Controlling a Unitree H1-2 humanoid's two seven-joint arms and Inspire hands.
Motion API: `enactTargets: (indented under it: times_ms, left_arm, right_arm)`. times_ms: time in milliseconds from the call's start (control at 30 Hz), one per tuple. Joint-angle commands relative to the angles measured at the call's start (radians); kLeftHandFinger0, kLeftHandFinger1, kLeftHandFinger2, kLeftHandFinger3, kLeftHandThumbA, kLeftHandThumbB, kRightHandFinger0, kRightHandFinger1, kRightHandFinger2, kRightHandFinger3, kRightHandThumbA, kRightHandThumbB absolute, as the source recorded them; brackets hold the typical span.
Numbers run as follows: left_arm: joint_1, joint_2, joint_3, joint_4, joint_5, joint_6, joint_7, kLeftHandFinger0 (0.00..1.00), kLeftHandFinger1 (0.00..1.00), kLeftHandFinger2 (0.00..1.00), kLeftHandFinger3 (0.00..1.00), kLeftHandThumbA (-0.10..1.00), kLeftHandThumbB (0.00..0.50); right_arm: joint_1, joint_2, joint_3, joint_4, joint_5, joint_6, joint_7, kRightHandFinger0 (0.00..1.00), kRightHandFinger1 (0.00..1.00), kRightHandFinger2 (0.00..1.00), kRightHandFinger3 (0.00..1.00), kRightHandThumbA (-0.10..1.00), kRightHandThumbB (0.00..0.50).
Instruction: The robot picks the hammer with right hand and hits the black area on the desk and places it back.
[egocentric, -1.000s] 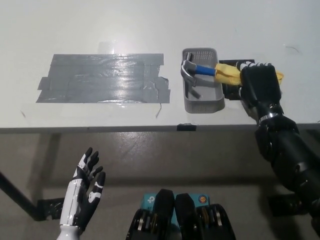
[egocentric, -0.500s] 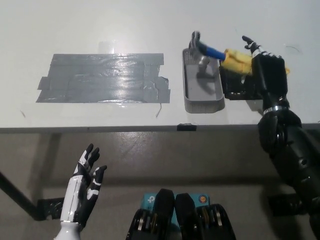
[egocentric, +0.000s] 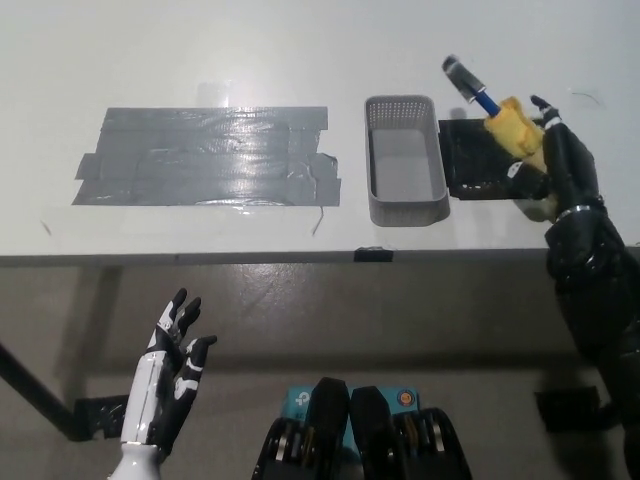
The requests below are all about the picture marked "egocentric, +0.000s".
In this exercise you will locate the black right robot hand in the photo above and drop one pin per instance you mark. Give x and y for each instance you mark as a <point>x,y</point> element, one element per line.
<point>572,170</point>

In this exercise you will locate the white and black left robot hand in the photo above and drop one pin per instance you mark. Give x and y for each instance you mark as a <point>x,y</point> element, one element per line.
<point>150,395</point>

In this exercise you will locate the blue hammer with yellow cloth wrap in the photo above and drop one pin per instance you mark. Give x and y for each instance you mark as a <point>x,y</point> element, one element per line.
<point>515,130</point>

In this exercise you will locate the black and teal robot body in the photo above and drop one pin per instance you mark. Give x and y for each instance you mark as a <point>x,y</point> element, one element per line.
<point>370,430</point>

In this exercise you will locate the black plastic tray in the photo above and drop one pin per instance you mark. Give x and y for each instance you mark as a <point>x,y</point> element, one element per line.
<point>475,160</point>

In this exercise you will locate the black metal table leg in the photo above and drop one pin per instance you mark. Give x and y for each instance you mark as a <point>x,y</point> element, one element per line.
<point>35,390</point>

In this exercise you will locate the grey perforated plastic basket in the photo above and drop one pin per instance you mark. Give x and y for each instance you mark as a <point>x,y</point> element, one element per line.
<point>405,170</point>

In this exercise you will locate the small black tape piece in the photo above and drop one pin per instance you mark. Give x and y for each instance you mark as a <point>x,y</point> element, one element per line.
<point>374,255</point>

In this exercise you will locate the grey duct tape patch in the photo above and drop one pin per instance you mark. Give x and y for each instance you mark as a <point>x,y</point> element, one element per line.
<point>200,160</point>

